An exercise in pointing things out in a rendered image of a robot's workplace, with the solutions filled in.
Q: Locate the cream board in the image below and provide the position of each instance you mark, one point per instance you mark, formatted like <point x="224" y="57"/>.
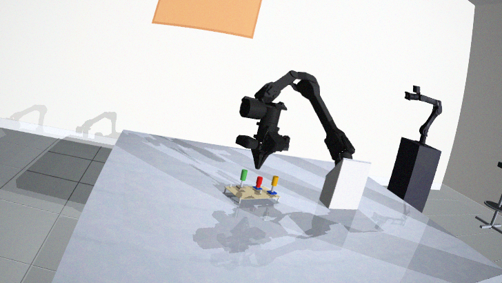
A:
<point x="253" y="192"/>

